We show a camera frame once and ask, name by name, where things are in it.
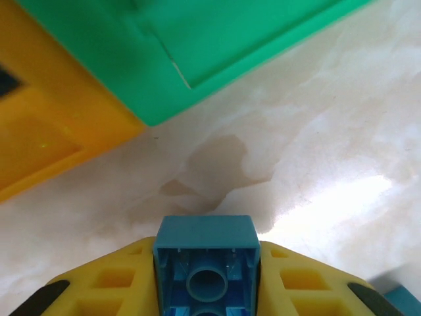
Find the orange plastic bin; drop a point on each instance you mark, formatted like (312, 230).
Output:
(49, 131)

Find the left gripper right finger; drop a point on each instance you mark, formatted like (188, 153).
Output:
(312, 286)

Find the blue lego brick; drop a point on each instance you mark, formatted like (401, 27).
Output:
(408, 301)
(204, 230)

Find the green plastic bin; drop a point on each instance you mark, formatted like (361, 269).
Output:
(197, 39)

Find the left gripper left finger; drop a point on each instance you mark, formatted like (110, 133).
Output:
(98, 286)

